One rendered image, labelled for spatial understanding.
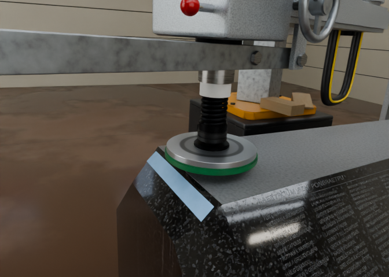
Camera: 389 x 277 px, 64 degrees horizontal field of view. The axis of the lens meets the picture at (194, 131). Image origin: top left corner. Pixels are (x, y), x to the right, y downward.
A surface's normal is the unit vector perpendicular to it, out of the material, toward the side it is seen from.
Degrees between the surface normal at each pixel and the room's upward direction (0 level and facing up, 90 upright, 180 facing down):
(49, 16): 90
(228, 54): 90
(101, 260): 0
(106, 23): 90
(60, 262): 0
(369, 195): 45
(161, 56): 90
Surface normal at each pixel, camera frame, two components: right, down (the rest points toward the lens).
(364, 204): 0.39, -0.47
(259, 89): -0.55, 0.23
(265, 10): 0.68, 0.25
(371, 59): -0.91, 0.08
